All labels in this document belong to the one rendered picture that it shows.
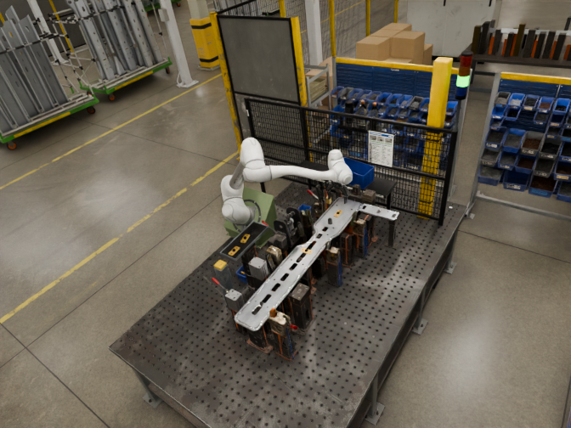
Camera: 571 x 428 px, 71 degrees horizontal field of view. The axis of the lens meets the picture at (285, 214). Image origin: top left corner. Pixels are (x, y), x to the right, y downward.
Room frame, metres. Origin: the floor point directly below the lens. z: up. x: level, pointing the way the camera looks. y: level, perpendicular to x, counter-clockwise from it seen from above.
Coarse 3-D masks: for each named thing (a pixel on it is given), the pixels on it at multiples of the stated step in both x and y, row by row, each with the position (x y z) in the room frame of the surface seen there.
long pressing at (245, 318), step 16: (336, 208) 2.46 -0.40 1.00; (352, 208) 2.43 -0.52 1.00; (320, 224) 2.30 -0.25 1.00; (336, 224) 2.27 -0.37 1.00; (320, 240) 2.12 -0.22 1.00; (288, 256) 2.00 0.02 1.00; (304, 256) 1.98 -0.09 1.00; (288, 272) 1.86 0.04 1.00; (304, 272) 1.84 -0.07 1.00; (272, 288) 1.74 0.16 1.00; (288, 288) 1.72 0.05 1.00; (256, 304) 1.63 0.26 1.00; (272, 304) 1.61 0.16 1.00; (240, 320) 1.53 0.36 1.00; (256, 320) 1.51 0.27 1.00
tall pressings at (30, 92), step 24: (24, 24) 8.13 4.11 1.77; (0, 48) 7.71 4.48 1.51; (24, 48) 7.92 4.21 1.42; (0, 72) 7.31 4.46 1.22; (24, 72) 7.76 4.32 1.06; (48, 72) 8.11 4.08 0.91; (0, 96) 7.15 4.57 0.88; (24, 96) 7.64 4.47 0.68; (48, 96) 7.87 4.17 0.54; (0, 120) 7.03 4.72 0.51; (24, 120) 7.27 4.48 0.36
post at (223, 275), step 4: (216, 268) 1.85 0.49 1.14; (224, 268) 1.85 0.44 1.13; (228, 268) 1.87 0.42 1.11; (216, 272) 1.85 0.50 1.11; (220, 272) 1.83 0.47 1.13; (224, 272) 1.84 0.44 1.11; (228, 272) 1.86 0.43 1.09; (220, 276) 1.83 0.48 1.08; (224, 276) 1.83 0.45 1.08; (228, 276) 1.85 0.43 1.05; (220, 280) 1.84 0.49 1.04; (224, 280) 1.82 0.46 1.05; (228, 280) 1.85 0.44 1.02; (224, 284) 1.83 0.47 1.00; (228, 284) 1.84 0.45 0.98; (232, 284) 1.87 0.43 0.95; (228, 288) 1.84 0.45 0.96; (232, 288) 1.86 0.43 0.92; (224, 292) 1.85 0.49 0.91; (224, 296) 1.86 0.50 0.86; (228, 308) 1.86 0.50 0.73
